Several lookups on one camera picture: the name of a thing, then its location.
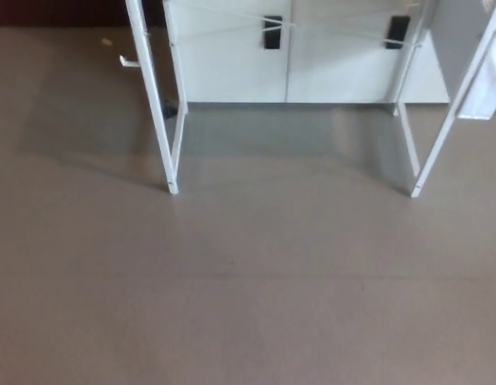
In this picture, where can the white cabinet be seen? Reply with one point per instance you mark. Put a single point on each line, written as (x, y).
(239, 68)

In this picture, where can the white metal hook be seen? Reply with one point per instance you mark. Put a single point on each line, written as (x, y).
(129, 61)

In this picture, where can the small beige floor scrap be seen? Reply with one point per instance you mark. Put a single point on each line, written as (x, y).
(106, 41)

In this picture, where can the white plastic bag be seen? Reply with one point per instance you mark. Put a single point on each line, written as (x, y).
(486, 86)

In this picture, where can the white metal table frame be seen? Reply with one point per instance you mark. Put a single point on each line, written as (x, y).
(159, 104)

